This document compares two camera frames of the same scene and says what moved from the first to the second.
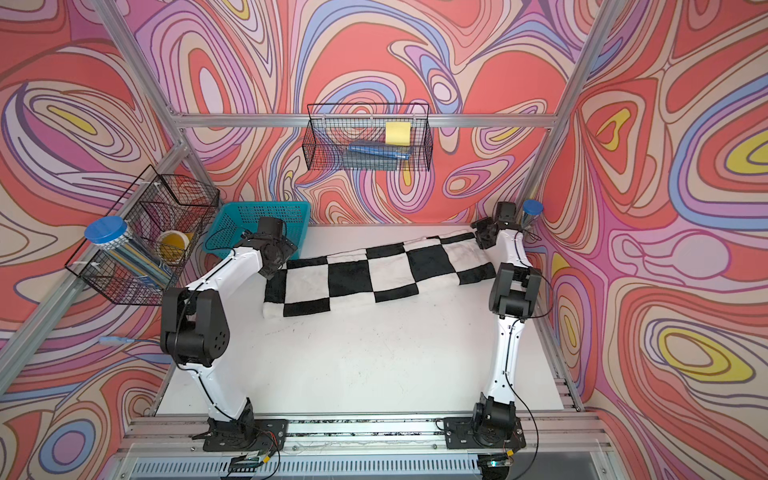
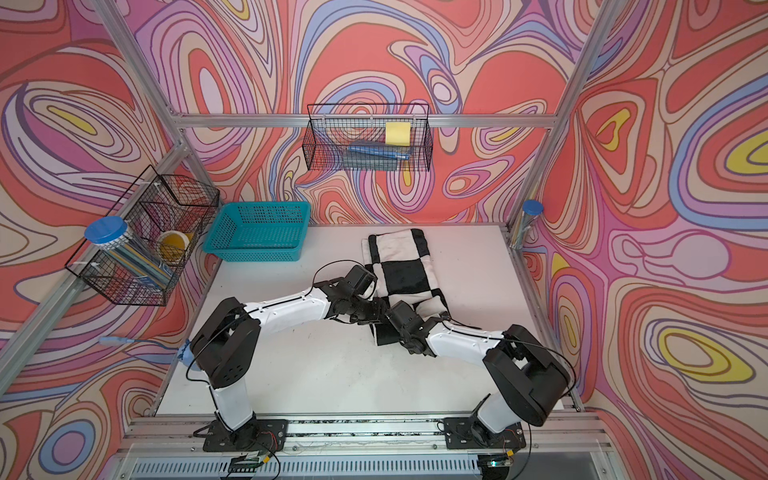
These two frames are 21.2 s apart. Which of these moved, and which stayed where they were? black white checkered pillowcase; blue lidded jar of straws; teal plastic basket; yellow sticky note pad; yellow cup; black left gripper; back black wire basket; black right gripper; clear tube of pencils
Moved: black right gripper; black left gripper; black white checkered pillowcase
Stayed: back black wire basket; yellow cup; clear tube of pencils; blue lidded jar of straws; teal plastic basket; yellow sticky note pad
